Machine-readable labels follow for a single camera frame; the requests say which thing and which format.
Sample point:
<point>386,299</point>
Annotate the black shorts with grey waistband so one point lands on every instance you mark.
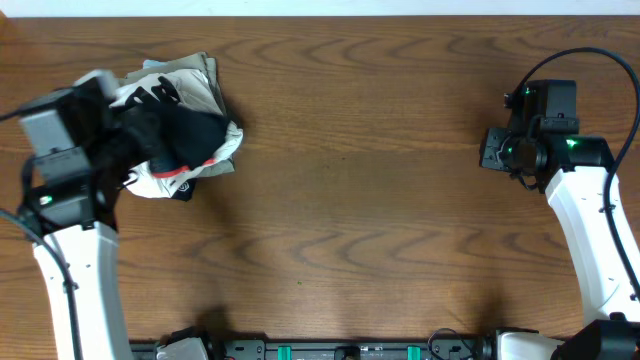
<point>189,137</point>

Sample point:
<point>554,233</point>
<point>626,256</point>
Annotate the black garment with white logo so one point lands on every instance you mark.
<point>185,190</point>

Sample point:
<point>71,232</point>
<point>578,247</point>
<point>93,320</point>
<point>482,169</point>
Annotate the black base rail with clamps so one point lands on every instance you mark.
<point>197,343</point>

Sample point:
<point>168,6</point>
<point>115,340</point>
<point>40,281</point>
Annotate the light blue folded garment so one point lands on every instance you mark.
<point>152,63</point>

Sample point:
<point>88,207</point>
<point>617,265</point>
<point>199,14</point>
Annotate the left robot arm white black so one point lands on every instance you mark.
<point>71,218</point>

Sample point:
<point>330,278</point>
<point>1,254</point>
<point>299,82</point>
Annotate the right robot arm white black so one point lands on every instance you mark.
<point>571,171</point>

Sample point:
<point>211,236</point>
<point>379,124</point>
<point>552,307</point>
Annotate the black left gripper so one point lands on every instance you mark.
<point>138,128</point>

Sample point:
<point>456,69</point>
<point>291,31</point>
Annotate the white shirt with black print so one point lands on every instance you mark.
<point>199,97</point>

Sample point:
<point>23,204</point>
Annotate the grey-beige folded garment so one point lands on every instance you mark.
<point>199,61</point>

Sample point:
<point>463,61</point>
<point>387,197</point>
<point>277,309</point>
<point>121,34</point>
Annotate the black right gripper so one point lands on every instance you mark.
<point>491,150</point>

